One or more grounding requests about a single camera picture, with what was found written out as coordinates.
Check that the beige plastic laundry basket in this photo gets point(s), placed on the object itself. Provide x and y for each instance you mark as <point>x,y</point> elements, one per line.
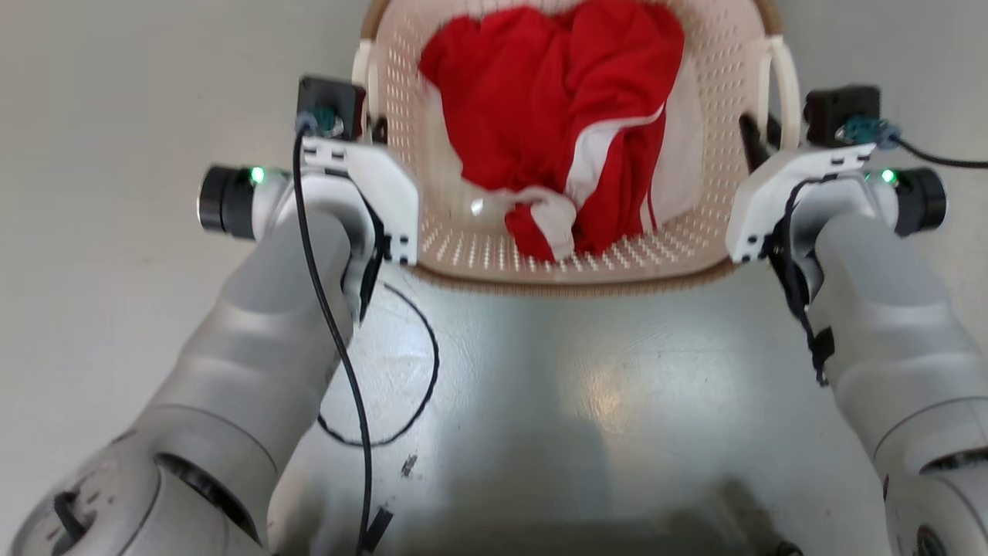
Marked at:
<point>478,255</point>

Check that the dark robot torso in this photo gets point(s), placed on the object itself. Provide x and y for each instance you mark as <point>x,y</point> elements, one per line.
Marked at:
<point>617,533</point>

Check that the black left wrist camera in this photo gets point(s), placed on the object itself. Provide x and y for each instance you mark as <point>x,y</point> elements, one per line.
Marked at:
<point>332,104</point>

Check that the red and white garment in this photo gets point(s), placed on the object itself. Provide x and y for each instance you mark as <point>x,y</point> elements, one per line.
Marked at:
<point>532,100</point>

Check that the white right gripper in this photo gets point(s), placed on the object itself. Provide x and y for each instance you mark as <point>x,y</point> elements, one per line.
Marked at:
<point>756,205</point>

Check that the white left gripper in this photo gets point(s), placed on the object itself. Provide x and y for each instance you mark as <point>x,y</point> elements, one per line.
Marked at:
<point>390,197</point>

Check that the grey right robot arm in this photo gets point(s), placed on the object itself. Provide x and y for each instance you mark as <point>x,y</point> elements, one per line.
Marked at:
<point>888,324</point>

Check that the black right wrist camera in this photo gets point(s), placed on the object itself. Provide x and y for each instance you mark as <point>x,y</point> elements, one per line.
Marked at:
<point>841,116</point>

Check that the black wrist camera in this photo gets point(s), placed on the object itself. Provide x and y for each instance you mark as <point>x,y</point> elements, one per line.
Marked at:
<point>841,116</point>
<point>332,104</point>

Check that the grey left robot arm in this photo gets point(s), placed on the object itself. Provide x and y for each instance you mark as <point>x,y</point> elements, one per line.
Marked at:
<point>255,347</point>

